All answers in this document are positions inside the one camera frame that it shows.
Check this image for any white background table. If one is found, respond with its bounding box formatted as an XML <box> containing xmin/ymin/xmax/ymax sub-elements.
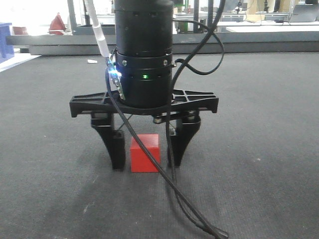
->
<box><xmin>215</xmin><ymin>20</ymin><xmax>319</xmax><ymax>33</ymax></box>

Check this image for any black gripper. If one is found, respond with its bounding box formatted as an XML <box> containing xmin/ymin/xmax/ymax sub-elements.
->
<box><xmin>69</xmin><ymin>53</ymin><xmax>219</xmax><ymax>170</ymax></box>

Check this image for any white usb cable connector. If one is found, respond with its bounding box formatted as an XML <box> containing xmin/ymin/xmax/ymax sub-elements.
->
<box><xmin>84</xmin><ymin>0</ymin><xmax>110</xmax><ymax>58</ymax></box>

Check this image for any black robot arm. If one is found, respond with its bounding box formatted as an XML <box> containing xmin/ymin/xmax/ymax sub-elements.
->
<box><xmin>69</xmin><ymin>0</ymin><xmax>218</xmax><ymax>169</ymax></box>

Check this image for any black cable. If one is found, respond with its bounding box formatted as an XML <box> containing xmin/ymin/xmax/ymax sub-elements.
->
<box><xmin>105</xmin><ymin>0</ymin><xmax>229</xmax><ymax>239</ymax></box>

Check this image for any dark low platform beam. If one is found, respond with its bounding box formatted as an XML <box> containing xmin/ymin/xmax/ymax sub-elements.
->
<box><xmin>6</xmin><ymin>31</ymin><xmax>319</xmax><ymax>56</ymax></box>

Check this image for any red bag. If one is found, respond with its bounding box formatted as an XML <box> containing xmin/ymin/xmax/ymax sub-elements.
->
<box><xmin>49</xmin><ymin>12</ymin><xmax>66</xmax><ymax>35</ymax></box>

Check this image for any white paper scrap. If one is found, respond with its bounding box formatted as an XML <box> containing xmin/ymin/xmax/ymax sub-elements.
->
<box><xmin>87</xmin><ymin>59</ymin><xmax>98</xmax><ymax>64</ymax></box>

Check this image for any blue plastic bin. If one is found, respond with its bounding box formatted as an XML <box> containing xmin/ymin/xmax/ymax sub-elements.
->
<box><xmin>0</xmin><ymin>22</ymin><xmax>14</xmax><ymax>63</ymax></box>

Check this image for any dark red box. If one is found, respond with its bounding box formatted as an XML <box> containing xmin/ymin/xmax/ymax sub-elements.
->
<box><xmin>12</xmin><ymin>26</ymin><xmax>28</xmax><ymax>35</ymax></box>

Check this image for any grey laptop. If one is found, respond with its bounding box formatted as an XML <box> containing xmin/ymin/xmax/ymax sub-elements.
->
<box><xmin>289</xmin><ymin>4</ymin><xmax>319</xmax><ymax>22</ymax></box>

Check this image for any red magnetic cube block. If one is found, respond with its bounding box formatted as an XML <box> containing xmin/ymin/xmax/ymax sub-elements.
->
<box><xmin>130</xmin><ymin>134</ymin><xmax>160</xmax><ymax>173</ymax></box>

